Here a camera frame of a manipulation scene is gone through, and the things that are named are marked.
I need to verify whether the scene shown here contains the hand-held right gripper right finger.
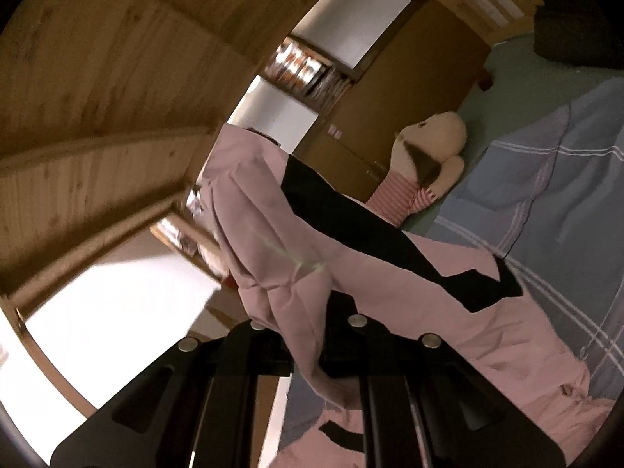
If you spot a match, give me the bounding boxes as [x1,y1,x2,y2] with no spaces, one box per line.
[319,292,569,468]

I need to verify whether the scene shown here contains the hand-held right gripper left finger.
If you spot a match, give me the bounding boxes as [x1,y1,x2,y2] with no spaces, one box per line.
[51,321,294,468]

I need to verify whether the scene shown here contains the pink garment with black patches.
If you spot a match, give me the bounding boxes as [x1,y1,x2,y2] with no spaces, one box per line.
[197,124,617,468]

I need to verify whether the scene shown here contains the pile of bagged shelf items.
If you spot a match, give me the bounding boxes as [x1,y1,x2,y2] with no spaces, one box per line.
[155,189,231,284]

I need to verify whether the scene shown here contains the plush doll with striped shirt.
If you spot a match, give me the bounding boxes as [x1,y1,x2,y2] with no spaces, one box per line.
[365,111,469,230]

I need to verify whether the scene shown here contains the wooden cabinet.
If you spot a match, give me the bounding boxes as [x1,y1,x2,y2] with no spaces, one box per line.
[295,0,491,203]

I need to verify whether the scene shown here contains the plain mattress sheet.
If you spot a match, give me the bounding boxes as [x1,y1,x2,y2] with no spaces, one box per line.
[402,29,624,235]

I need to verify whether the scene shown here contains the dark pillow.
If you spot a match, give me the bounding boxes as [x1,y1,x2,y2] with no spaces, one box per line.
[534,0,624,66]

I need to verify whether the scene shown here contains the wooden wall shelf with books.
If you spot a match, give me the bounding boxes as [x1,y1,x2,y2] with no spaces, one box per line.
[266,41,353,106]

